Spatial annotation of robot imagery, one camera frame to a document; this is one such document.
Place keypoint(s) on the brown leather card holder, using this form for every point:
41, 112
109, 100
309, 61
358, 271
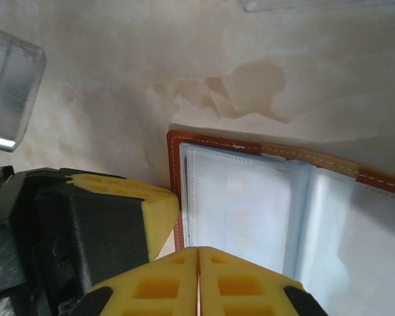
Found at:
349, 247

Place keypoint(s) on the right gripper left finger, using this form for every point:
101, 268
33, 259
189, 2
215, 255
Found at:
158, 289

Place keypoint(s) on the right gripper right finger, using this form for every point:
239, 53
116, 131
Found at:
243, 289

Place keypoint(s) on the clear acrylic card stand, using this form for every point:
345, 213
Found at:
316, 4

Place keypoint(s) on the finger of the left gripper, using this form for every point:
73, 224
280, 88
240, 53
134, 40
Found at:
102, 224

